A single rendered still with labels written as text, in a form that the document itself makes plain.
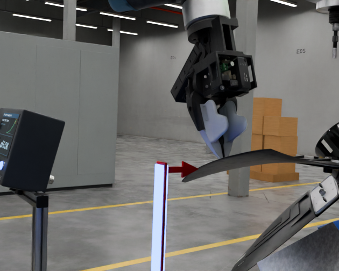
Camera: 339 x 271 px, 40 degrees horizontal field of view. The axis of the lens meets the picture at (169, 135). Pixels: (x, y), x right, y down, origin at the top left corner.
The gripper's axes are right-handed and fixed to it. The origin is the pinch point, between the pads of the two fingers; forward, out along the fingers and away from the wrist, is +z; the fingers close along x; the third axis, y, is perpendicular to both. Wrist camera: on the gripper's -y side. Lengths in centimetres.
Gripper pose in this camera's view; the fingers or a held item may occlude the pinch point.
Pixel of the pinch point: (219, 152)
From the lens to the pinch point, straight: 74.1
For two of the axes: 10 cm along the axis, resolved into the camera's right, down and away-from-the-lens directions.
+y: 5.1, -2.4, -8.3
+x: 8.5, 0.0, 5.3
